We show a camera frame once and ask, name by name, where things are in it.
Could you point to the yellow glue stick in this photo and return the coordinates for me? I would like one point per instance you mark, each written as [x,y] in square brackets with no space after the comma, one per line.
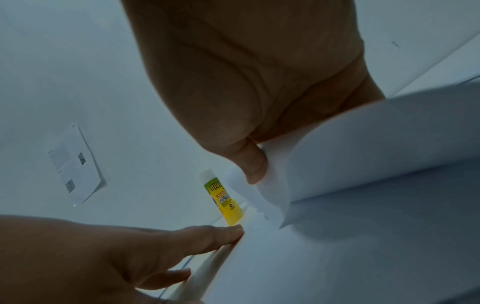
[223,199]

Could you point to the person's right hand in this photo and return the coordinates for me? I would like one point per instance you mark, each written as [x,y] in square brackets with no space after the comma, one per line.
[247,65]

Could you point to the glued white paper sheet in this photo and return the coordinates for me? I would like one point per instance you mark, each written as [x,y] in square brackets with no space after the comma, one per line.
[375,237]

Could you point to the person's left hand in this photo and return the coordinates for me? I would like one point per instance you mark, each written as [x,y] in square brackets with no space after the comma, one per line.
[75,261]

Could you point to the white wall sheet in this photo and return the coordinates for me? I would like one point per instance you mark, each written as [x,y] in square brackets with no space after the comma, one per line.
[75,166]

